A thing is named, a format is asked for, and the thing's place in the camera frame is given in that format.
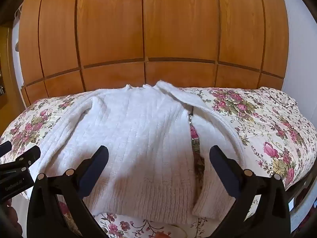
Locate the person's left hand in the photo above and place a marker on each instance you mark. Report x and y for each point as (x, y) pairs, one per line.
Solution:
(12, 215)

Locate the dark bed frame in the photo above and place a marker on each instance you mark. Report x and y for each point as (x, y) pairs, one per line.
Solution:
(298, 191)

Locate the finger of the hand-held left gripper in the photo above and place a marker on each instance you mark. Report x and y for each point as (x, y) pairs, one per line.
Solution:
(29, 156)
(5, 147)

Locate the floral bedspread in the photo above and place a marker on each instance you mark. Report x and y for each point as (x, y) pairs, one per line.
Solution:
(270, 121)

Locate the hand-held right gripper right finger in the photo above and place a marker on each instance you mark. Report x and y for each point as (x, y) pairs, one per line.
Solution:
(223, 169)

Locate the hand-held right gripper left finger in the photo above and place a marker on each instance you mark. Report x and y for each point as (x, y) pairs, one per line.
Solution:
(93, 169)

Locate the wooden wardrobe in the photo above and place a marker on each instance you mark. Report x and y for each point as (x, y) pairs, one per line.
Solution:
(153, 24)

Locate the white knitted sweater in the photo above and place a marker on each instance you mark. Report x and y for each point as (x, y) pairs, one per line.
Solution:
(138, 138)

